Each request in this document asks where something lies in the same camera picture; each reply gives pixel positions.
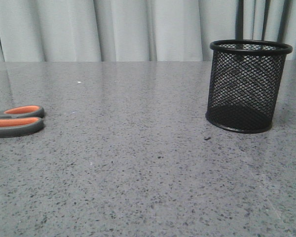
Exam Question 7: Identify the black metal stand frame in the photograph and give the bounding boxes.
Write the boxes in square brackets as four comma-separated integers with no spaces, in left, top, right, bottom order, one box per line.
[235,0,292,42]

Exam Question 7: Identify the orange and grey scissors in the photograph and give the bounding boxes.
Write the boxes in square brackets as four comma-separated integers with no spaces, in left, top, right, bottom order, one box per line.
[0,105,44,138]

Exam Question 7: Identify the black mesh pen bucket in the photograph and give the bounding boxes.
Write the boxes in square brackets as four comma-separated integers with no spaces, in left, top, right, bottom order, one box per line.
[205,39,293,133]

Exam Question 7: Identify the grey curtain backdrop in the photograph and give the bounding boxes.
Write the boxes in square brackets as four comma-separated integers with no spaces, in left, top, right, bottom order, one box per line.
[0,0,296,62]

